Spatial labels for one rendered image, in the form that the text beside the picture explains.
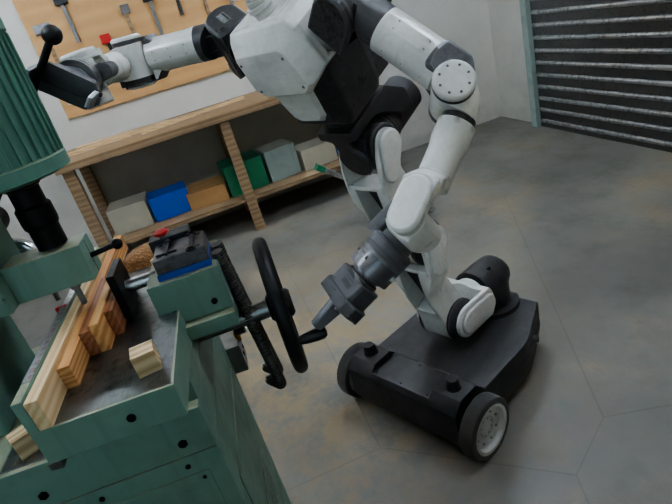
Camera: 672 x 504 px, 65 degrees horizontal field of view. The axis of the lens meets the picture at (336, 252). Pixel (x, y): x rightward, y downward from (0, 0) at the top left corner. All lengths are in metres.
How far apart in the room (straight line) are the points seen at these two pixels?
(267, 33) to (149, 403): 0.78
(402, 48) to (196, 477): 0.85
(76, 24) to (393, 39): 3.38
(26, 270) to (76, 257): 0.08
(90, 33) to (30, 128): 3.30
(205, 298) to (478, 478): 1.04
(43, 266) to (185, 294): 0.24
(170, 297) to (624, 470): 1.30
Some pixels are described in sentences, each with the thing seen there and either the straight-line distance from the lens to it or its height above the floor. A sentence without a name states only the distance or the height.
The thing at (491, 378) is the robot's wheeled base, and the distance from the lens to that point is 1.77.
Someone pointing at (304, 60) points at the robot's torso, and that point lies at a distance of 1.20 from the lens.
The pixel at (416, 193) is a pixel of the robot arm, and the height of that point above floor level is 1.00.
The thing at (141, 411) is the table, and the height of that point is 0.87.
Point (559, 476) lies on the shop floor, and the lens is 1.73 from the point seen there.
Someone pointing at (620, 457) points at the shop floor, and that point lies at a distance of 1.79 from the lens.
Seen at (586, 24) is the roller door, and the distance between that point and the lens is 4.08.
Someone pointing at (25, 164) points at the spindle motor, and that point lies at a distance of 0.96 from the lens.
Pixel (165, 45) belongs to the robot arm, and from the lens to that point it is 1.53.
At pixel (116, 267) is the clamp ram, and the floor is 0.99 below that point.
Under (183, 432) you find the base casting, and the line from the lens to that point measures 0.97.
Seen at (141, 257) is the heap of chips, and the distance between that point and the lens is 1.30.
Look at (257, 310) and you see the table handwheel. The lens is 1.08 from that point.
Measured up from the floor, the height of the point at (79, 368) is 0.92.
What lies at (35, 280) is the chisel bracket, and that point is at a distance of 1.06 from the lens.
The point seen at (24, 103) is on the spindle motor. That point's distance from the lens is 0.97.
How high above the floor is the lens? 1.33
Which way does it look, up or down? 25 degrees down
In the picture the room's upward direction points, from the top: 16 degrees counter-clockwise
